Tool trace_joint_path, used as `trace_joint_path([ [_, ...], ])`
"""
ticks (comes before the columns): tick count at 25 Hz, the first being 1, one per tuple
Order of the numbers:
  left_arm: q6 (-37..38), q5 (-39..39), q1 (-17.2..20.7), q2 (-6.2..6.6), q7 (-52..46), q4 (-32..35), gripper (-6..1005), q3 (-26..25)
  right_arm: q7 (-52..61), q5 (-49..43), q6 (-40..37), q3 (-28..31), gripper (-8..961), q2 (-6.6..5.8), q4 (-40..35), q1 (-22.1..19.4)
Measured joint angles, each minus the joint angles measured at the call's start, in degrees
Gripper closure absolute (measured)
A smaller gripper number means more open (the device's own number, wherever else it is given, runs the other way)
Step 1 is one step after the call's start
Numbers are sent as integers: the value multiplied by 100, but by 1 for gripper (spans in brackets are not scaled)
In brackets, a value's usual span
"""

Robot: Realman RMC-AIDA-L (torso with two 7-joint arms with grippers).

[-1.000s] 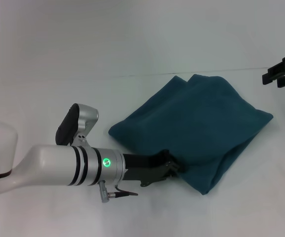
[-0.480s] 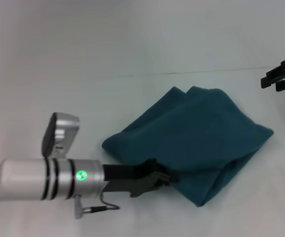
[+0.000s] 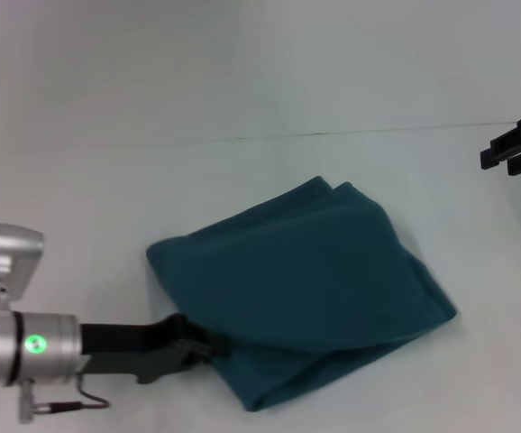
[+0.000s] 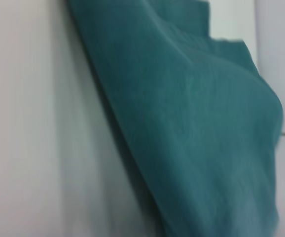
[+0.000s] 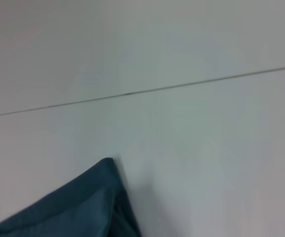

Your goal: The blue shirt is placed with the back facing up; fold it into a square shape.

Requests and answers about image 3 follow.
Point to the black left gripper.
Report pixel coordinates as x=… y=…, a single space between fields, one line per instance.
x=139 y=347

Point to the teal blue shirt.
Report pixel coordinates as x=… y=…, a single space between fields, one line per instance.
x=296 y=279

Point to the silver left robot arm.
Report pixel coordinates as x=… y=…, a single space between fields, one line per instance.
x=21 y=334

